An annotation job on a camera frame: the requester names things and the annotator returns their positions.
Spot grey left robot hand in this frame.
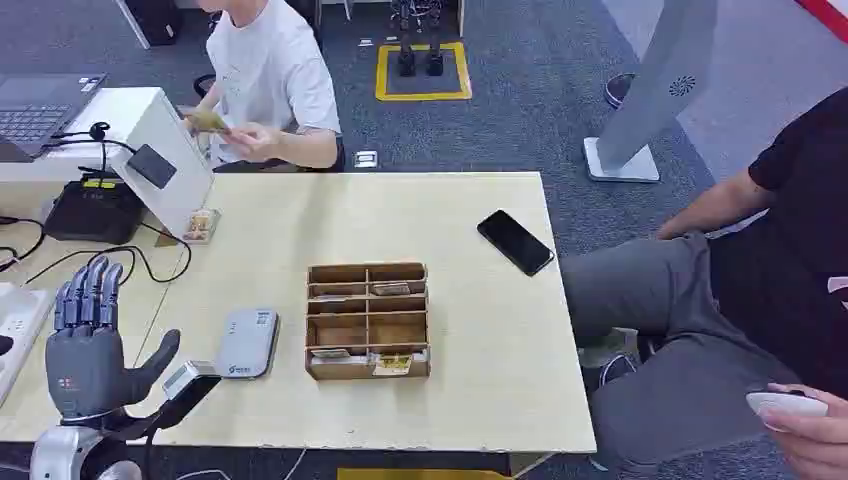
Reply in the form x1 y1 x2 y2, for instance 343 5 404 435
44 254 181 423

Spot yellowish card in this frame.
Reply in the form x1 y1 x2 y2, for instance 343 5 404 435
188 110 231 134

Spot white remote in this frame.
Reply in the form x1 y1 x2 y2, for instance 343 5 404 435
745 391 830 419

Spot white power strip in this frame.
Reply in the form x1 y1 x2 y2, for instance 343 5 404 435
0 283 56 407

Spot black printer device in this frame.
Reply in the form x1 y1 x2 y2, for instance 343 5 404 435
44 177 148 246

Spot grey card reader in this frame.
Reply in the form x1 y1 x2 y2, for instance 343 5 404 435
214 307 282 381

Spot clear plastic card case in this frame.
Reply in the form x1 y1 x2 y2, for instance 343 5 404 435
182 207 222 246

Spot black square pad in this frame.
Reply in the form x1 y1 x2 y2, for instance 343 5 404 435
126 143 179 191

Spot black webcam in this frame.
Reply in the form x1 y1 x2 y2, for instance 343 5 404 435
50 121 112 142

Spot white box stand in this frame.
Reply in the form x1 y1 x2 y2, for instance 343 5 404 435
44 86 217 240

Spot grey laptop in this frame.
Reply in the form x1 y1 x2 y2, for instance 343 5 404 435
0 72 108 164

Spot wooden card box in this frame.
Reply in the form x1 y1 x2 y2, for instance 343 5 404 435
304 261 433 382

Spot card with yellow print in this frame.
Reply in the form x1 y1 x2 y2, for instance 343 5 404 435
372 354 414 378

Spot yellow panel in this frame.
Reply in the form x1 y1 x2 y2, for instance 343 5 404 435
336 467 513 480

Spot person in white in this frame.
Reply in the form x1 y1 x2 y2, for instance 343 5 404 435
180 0 346 174

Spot black cabinet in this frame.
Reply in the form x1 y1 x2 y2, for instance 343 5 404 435
123 0 185 48

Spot black smartphone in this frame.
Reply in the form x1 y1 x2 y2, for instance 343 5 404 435
476 209 556 278

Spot black robot feet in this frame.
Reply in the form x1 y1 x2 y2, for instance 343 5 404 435
396 36 446 79

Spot dark shoe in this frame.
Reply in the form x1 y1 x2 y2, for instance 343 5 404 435
603 72 638 111

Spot white floor stand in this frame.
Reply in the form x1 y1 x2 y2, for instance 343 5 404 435
582 0 721 184

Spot person in black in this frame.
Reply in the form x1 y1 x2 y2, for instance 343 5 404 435
559 86 848 480

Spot black cable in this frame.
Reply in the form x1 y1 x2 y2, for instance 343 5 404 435
0 215 193 286

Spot white cable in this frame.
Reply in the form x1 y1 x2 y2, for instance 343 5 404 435
173 448 308 480

